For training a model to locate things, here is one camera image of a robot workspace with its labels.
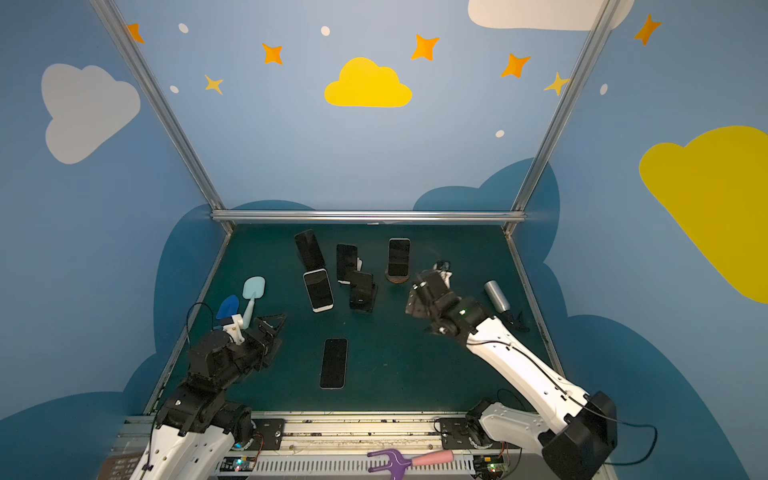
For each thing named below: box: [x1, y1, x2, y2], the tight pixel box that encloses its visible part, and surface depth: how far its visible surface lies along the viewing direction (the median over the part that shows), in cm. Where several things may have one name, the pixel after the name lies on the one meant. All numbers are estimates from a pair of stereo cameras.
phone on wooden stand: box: [388, 237, 411, 277], surface depth 100 cm
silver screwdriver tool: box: [484, 280, 511, 313], surface depth 102 cm
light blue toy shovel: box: [242, 276, 266, 330], surface depth 104 cm
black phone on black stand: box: [294, 229, 326, 272], surface depth 106 cm
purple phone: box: [319, 338, 349, 390], surface depth 88 cm
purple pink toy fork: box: [367, 449, 454, 480], surface depth 72 cm
